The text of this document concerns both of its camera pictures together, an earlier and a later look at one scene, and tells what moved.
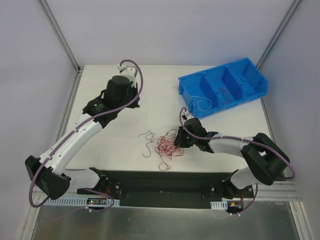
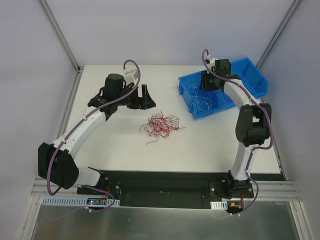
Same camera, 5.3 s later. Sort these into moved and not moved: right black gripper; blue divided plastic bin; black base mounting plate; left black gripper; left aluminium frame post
Moved: left black gripper; right black gripper
Not moved: left aluminium frame post; blue divided plastic bin; black base mounting plate
